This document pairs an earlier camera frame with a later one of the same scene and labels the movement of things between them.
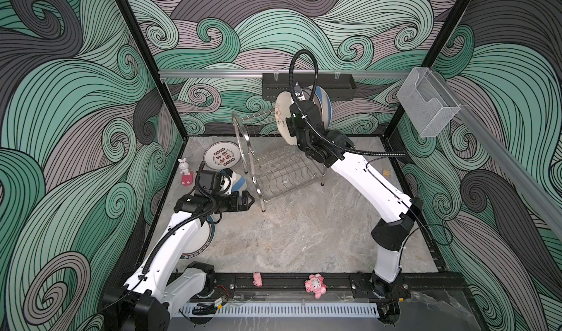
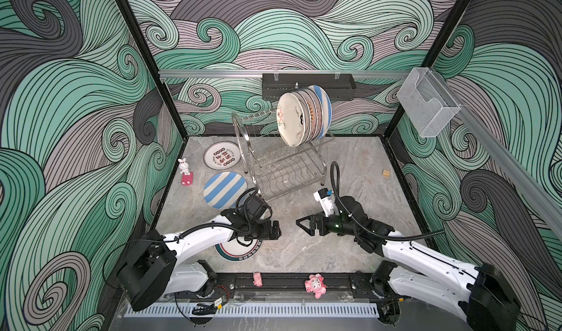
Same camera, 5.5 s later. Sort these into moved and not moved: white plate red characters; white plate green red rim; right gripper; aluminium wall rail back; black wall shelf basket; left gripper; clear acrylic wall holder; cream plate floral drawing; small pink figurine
Moved: white plate green red rim; left gripper; right gripper
Not moved: aluminium wall rail back; cream plate floral drawing; clear acrylic wall holder; white plate red characters; black wall shelf basket; small pink figurine
